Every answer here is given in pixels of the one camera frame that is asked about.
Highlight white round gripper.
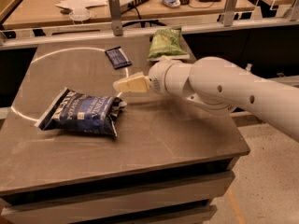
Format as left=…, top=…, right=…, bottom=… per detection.
left=113, top=59, right=180, bottom=95

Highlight blue rxbar blueberry wrapper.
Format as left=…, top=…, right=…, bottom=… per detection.
left=105, top=47, right=132, bottom=69

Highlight green chip bag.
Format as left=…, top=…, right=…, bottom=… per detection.
left=148, top=28, right=190, bottom=61

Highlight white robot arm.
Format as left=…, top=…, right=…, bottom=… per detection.
left=113, top=57, right=299, bottom=141

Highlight blue potato chip bag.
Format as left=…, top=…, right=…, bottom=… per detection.
left=35, top=88, right=126, bottom=136

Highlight grey power strip box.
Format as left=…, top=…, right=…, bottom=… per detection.
left=120, top=0, right=149, bottom=13

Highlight blue white face mask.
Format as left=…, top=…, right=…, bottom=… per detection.
left=162, top=0, right=180, bottom=7

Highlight white papers on desk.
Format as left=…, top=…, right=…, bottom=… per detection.
left=56, top=0, right=108, bottom=9

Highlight wooden background desk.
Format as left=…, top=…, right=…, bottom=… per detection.
left=2, top=0, right=256, bottom=31

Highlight grey drawer cabinet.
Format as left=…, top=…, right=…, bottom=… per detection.
left=0, top=156, right=247, bottom=224

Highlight grey metal post left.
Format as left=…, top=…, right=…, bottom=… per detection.
left=108, top=0, right=123, bottom=36

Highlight grey metal post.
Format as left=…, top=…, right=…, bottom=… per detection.
left=108, top=0, right=123, bottom=36
left=221, top=0, right=237, bottom=27

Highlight grey metal post right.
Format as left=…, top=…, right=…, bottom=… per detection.
left=221, top=0, right=237, bottom=27

